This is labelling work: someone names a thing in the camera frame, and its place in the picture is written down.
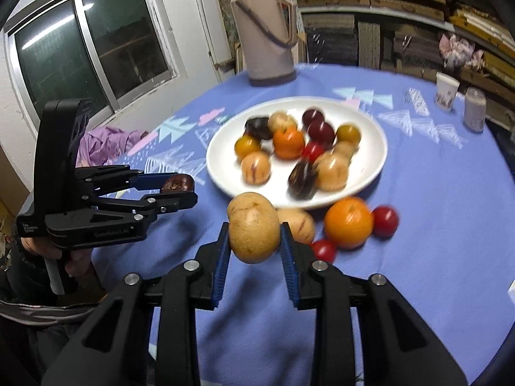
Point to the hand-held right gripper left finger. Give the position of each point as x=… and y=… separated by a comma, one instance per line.
x=223, y=265

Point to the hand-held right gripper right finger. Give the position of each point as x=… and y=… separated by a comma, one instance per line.
x=289, y=265

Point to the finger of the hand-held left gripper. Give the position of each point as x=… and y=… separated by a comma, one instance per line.
x=177, y=202
x=149, y=181

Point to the plain yellow pepino melon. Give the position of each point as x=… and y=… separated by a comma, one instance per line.
x=253, y=227

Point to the small striped pepino melon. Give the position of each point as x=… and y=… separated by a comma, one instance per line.
x=255, y=168

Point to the yellow-orange citrus fruit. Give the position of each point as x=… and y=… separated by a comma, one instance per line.
x=246, y=147
x=348, y=134

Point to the large tan pepino melon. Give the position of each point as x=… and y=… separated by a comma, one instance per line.
x=332, y=172

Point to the red cherry tomato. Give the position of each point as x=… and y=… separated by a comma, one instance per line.
x=385, y=221
x=324, y=250
x=312, y=151

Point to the small orange tangerine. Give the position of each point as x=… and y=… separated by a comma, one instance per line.
x=288, y=143

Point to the small tan longan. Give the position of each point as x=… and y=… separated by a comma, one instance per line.
x=346, y=148

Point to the pale yellow pepino melon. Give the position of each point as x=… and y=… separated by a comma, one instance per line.
x=281, y=121

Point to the white oval plate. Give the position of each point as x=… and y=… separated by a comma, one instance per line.
x=370, y=159

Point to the dark red plum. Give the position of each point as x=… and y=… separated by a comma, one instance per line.
x=321, y=132
x=313, y=115

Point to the person's left hand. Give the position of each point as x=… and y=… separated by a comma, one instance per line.
x=82, y=267

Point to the striped yellow pepino melon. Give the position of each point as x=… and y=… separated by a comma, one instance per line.
x=299, y=226

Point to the purple cloth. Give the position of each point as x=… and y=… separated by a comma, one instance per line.
x=108, y=140

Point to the large orange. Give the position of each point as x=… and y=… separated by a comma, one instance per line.
x=348, y=222

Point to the sliding glass window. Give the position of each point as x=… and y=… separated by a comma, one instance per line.
x=60, y=56

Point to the blue printed tablecloth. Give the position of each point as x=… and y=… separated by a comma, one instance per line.
x=422, y=229

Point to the white leaning board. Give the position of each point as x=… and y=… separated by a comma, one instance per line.
x=209, y=28

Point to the person's dark jacket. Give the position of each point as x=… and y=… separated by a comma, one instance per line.
x=24, y=329

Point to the beige thermos flask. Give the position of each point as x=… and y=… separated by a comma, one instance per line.
x=265, y=40

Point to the white paper cup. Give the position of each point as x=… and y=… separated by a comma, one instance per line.
x=447, y=90

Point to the grey drink can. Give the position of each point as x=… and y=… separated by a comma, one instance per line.
x=474, y=110

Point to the crumpled floral cloth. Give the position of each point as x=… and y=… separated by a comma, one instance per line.
x=460, y=52

